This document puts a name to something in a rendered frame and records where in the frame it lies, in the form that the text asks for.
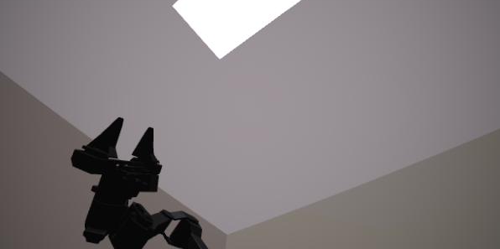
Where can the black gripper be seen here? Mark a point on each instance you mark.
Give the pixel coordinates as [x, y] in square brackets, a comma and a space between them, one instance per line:
[95, 160]

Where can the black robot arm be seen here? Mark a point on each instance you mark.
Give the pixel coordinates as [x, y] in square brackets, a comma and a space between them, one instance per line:
[131, 227]

